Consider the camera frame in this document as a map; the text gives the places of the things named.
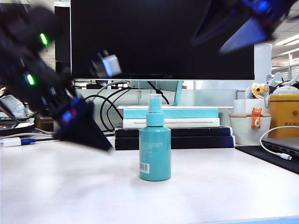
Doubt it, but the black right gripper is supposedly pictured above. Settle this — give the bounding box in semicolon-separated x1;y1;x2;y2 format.
190;0;290;54

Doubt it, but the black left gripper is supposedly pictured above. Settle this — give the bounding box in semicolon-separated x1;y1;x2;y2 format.
42;84;115;154

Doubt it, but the teal spray bottle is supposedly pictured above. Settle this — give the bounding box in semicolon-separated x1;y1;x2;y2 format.
139;94;171;182

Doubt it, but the clear plastic lid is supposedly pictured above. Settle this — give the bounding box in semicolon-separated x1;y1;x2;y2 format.
149;93;162;113

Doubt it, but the white panel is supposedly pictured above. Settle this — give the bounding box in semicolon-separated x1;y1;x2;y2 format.
254;42;273;90

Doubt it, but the sunflower plush toy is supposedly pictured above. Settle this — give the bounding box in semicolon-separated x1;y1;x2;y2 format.
244;82;271;100

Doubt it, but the white desk toy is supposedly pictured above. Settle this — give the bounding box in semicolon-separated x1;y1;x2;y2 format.
266;72;299;95

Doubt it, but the black tray with clutter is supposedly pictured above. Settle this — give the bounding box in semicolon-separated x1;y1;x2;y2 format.
0;112;37;136

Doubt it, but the white adapter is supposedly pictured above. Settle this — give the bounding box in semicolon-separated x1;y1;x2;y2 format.
2;137;23;147

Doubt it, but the black AOC monitor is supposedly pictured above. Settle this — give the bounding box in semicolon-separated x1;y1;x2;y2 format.
71;0;255;80

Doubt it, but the white printed tube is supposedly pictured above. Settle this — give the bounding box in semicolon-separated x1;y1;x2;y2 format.
0;94;36;119

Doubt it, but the teal white monitor stand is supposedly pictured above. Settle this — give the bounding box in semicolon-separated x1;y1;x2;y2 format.
116;79;234;110

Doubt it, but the orange cat figurine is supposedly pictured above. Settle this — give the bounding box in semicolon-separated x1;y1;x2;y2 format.
250;107;263;130

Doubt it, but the yellow tin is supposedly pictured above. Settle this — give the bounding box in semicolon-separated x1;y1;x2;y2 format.
268;94;299;138

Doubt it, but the white book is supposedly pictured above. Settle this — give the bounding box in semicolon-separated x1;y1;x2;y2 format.
123;117;221;128

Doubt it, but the black slim monitor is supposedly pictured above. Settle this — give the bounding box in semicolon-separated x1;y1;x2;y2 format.
54;5;72;75

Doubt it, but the black desk mat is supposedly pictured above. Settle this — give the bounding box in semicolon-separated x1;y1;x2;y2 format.
235;145;299;175

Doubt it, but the black looped cable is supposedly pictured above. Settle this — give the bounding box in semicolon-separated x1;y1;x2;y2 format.
84;87;131;132

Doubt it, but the grey cable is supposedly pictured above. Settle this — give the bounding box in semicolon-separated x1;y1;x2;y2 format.
97;80;129;96

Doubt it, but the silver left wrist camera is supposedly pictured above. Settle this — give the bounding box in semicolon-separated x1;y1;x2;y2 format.
90;50;122;79

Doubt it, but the black monitor power cable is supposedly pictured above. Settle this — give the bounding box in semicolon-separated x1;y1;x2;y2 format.
147;80;170;105

